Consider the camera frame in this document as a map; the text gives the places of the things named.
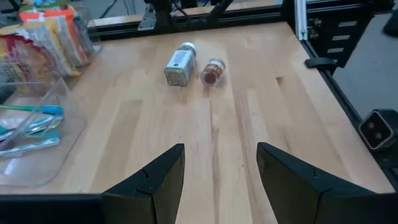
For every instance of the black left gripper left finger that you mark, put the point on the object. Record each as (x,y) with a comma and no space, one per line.
(146,193)

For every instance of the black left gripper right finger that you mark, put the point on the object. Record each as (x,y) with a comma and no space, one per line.
(298,193)

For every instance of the small purple gold spoon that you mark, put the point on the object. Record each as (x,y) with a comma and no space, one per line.
(46,123)

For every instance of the sesame seasoning jar white label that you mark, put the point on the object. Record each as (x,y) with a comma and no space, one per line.
(180,65)

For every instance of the small glass spice jar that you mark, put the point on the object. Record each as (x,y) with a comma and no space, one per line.
(213,72)

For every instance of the orange ramen packet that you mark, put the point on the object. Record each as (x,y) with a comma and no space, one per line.
(71,21)

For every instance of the red roast beef ramen packet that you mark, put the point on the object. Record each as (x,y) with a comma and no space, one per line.
(12,53)

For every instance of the blue white snack bag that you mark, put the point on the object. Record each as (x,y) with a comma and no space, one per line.
(43,2)

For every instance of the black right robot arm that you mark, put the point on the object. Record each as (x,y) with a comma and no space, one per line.
(161,12)

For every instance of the black table edge clip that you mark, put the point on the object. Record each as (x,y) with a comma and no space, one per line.
(320,63)

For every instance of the black slotted cabinet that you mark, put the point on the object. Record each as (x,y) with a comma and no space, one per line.
(339,37)

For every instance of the wide clear plastic bin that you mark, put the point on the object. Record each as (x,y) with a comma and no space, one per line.
(81,40)

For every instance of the black table-level camera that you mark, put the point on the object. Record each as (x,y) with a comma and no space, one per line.
(377,129)

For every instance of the white aluminium post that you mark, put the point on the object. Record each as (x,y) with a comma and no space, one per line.
(300,18)

